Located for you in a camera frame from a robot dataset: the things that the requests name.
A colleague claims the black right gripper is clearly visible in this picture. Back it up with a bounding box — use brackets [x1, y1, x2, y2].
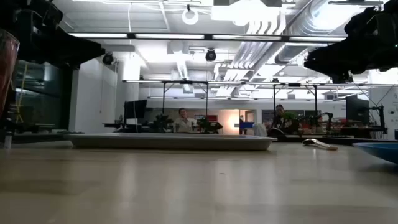
[303, 6, 398, 84]

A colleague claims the white coiled cable ring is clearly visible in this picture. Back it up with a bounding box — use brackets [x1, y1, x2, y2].
[181, 4, 200, 26]

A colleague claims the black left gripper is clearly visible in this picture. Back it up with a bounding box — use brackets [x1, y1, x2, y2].
[18, 2, 106, 67]

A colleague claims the black background frame stand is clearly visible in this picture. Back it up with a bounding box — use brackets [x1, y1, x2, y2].
[272, 82, 319, 118]
[160, 80, 210, 118]

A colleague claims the grey plastic tray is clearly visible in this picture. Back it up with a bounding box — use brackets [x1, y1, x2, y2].
[66, 133, 277, 152]

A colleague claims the yellow hanging rope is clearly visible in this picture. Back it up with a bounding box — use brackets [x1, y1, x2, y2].
[13, 62, 29, 124]

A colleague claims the black monitor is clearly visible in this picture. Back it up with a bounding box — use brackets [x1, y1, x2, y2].
[123, 99, 148, 120]
[345, 94, 370, 124]

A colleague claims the person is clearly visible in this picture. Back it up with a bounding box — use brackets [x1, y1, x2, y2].
[269, 103, 298, 135]
[173, 107, 194, 133]

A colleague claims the shiny metal spoon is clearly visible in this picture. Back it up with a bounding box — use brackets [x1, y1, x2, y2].
[302, 138, 339, 151]

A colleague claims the blue round plate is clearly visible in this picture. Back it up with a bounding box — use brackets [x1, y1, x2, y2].
[353, 142, 398, 165]

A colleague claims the orange faceted cup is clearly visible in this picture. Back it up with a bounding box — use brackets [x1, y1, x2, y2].
[0, 29, 21, 116]

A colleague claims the overhead light bar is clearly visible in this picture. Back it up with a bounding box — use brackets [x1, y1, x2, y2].
[67, 32, 348, 43]

